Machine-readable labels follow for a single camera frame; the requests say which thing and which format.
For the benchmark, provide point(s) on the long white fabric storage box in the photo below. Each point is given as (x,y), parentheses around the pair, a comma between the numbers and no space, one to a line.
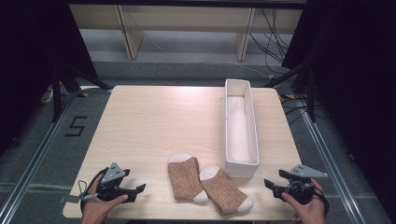
(239,133)

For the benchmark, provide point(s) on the dark curtain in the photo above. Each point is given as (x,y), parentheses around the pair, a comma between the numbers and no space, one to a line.
(358,77)
(28,62)

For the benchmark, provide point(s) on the aluminium floor rail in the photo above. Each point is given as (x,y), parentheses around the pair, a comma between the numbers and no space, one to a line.
(330,161)
(34,155)

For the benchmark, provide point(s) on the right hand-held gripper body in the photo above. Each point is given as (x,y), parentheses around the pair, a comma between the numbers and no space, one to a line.
(299,188)

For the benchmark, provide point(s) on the black metal stand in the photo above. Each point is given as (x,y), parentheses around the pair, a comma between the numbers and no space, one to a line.
(56,93)
(311,93)

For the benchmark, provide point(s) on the person's left hand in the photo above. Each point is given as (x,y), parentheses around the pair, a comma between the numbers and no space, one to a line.
(96,210)

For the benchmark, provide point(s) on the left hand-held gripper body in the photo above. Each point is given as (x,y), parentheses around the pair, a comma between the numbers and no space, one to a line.
(109,186)

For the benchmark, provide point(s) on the cream wooden shelf unit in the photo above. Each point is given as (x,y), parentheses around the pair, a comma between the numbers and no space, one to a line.
(186,18)

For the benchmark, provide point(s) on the person's right hand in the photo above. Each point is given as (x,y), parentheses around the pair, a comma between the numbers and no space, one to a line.
(308,211)

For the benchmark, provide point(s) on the grey tape strip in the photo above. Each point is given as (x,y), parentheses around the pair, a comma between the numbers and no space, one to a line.
(71,199)

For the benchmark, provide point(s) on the brown sock with white toe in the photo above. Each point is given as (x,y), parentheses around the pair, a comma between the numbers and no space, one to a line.
(185,180)
(224,191)

